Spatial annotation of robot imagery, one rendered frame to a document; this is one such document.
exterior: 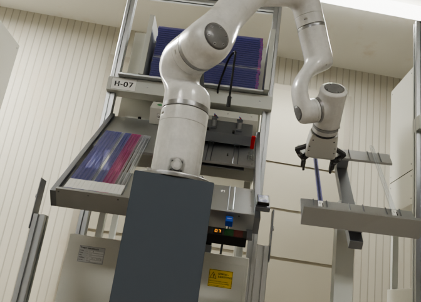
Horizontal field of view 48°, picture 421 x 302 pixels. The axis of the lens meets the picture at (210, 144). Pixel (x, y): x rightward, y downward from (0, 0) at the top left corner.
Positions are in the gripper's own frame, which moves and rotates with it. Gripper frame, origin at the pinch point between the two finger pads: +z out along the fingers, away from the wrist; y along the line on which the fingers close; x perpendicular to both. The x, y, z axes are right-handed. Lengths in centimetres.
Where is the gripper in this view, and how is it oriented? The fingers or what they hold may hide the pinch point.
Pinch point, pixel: (316, 167)
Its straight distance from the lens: 167.3
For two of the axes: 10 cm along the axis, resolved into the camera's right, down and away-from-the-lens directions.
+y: -9.9, -1.2, 1.0
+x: -1.5, 6.0, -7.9
